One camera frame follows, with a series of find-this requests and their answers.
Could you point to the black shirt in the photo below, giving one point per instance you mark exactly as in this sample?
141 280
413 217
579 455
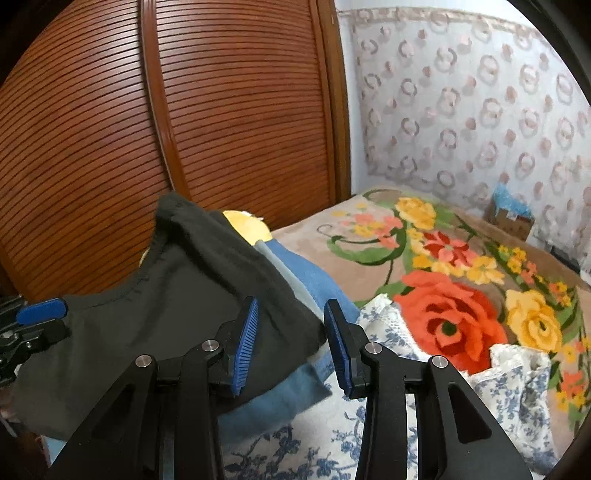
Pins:
175 295

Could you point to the cardboard box with blue wrap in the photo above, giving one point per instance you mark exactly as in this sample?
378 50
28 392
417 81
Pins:
510 217

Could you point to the blue denim folded jeans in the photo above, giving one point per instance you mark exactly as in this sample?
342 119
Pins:
272 397

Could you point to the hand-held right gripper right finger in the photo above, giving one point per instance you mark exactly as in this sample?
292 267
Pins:
334 350

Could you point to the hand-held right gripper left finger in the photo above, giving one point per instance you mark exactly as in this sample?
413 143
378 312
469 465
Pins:
244 337

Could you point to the light blue folded jeans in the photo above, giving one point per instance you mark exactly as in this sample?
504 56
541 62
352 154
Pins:
284 277

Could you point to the blue floral white bedsheet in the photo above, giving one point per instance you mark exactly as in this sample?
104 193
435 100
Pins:
517 392

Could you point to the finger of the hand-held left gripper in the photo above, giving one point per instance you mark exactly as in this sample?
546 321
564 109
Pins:
44 310
46 330

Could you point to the flower patterned brown blanket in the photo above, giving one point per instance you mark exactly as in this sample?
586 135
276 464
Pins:
452 281

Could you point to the louvered wooden wardrobe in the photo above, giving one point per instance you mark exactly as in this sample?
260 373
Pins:
184 115

